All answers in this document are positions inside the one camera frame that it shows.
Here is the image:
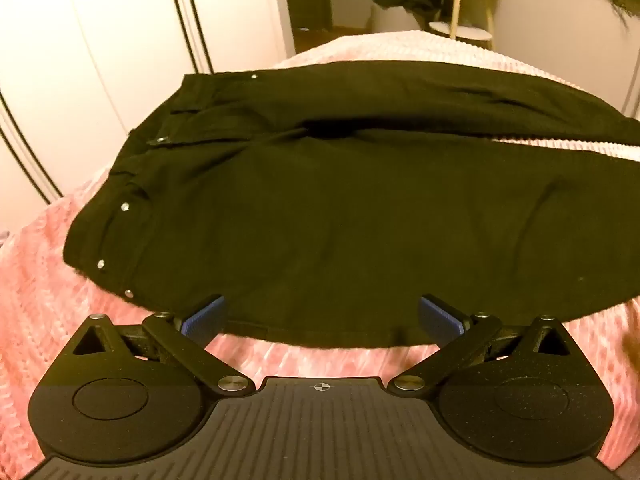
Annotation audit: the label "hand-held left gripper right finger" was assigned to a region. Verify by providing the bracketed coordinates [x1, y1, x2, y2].
[387, 294, 584, 398]

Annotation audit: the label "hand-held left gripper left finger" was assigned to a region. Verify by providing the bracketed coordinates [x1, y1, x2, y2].
[61, 294, 254, 397]

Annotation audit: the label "black pants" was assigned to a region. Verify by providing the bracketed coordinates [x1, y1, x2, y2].
[62, 62, 640, 348]

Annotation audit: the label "white side table wooden legs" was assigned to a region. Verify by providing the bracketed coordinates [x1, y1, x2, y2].
[425, 0, 501, 51]

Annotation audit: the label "white laundry basket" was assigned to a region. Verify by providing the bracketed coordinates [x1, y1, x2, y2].
[370, 2, 426, 34]

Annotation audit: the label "white wardrobe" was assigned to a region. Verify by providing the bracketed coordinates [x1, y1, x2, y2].
[0, 0, 288, 231]

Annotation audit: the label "pink ribbed blanket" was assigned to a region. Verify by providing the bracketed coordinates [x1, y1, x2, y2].
[0, 30, 640, 466]

